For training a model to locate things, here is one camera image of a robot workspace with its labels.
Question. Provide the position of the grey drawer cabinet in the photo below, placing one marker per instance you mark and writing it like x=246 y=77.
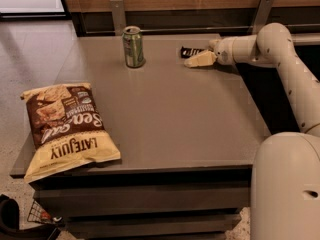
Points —
x=187 y=139

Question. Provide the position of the green soda can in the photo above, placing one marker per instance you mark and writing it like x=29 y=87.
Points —
x=133 y=46

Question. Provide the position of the brown Late July chip bag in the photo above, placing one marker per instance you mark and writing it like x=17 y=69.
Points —
x=67 y=130

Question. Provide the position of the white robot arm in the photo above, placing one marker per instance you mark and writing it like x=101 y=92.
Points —
x=285 y=176

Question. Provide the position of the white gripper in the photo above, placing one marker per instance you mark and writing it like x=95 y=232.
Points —
x=224 y=52

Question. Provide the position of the metal bracket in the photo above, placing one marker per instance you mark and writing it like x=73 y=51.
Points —
x=261 y=15
x=118 y=16

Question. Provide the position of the black wire basket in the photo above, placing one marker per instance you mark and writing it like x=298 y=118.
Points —
x=38 y=214

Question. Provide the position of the wooden wall counter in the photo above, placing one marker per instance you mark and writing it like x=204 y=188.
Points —
x=227 y=17

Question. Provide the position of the left metal bracket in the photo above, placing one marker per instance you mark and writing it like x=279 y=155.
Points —
x=118 y=16

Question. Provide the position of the right metal bracket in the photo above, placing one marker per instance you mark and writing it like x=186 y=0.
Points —
x=261 y=15

